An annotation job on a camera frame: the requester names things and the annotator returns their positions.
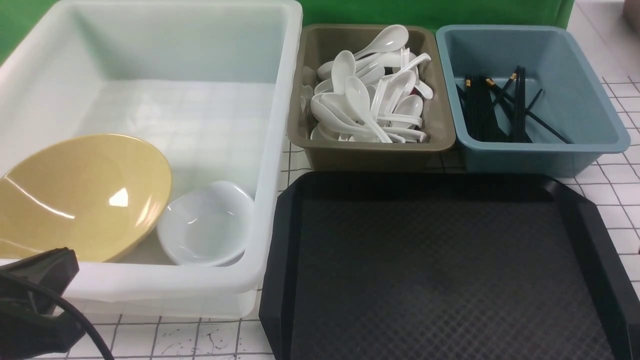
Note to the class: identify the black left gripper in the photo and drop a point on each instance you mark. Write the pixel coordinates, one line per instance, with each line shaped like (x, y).
(28, 326)

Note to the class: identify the yellow noodle bowl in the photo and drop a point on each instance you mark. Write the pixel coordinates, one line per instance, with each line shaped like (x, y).
(98, 195)

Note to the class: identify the small white dish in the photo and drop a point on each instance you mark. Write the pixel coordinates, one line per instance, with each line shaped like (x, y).
(207, 227)

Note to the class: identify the white soup spoon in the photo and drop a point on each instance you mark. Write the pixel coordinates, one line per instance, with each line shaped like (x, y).
(358, 98)

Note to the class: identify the black gold-tipped chopstick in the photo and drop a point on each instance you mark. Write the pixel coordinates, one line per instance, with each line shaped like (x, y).
(515, 130)
(522, 106)

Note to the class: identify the large white plastic tub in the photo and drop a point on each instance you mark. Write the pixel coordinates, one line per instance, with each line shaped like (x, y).
(206, 82)

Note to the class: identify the black textured serving tray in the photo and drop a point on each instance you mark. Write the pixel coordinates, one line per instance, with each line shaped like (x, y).
(422, 266)

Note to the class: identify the olive plastic spoon bin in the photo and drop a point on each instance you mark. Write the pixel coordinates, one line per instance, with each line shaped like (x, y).
(407, 96)

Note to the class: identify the upright white spoon in pile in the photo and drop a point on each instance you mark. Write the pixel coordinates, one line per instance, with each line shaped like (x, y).
(342, 68)

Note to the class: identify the white spoon top of pile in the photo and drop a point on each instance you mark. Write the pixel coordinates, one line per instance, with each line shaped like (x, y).
(391, 38)

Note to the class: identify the bundle of black chopsticks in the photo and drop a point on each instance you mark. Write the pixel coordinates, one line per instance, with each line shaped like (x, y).
(487, 110)

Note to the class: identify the blue plastic chopstick bin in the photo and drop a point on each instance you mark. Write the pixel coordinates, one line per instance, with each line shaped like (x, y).
(570, 120)

